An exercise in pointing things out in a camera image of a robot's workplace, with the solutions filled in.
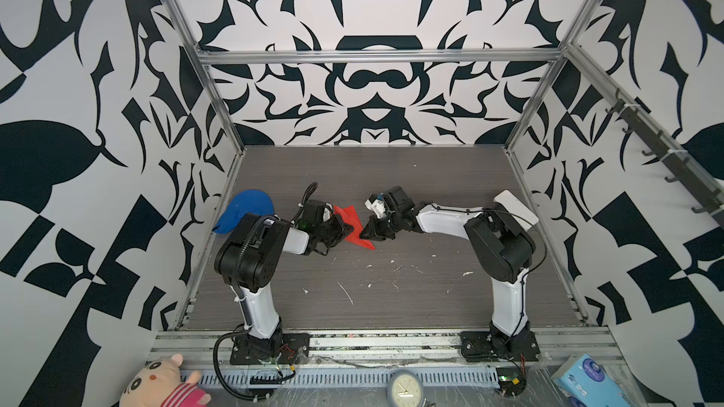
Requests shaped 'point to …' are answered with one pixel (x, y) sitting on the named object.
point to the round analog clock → (404, 389)
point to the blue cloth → (246, 202)
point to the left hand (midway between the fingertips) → (356, 222)
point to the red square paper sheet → (350, 217)
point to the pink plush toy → (162, 382)
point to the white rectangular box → (521, 214)
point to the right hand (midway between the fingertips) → (362, 234)
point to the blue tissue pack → (586, 382)
